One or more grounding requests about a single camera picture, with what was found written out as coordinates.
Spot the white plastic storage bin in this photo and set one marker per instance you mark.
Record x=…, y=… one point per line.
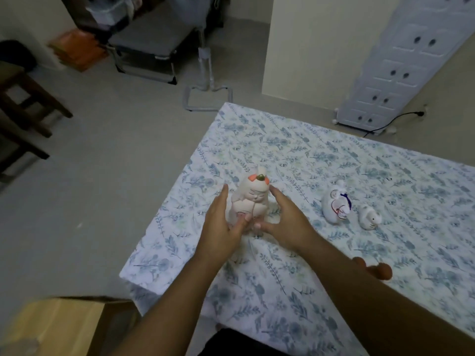
x=109, y=9

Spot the person's left hand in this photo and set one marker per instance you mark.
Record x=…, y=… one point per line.
x=217, y=229

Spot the person's right thumb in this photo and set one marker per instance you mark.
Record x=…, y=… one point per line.
x=264, y=226

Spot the person's right forearm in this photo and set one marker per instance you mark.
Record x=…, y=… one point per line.
x=378, y=304

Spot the blue floral tablecloth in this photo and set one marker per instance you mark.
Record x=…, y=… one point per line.
x=334, y=218

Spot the light wooden box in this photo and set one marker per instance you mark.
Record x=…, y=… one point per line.
x=55, y=326

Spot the white mouse figurine blue ribbon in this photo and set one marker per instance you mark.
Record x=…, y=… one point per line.
x=336, y=203

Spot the brown clay figurine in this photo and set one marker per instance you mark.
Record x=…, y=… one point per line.
x=376, y=269

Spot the dark wooden chair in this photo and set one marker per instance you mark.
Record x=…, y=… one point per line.
x=22, y=107

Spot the white metal floor stand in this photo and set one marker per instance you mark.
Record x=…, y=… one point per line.
x=207, y=77

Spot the orange cardboard box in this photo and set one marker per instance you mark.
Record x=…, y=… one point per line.
x=77, y=48

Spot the grey folding cot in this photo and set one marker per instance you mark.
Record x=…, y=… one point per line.
x=152, y=48

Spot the person's left forearm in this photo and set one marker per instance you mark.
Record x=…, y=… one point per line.
x=174, y=304

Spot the white cat figurine orange ear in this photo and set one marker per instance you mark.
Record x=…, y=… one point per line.
x=251, y=198

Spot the person's left thumb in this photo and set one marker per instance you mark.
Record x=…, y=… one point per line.
x=242, y=223

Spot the small white mouse figurine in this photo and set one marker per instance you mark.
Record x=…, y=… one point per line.
x=369, y=217

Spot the person's right hand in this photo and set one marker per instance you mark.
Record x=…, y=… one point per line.
x=287, y=224

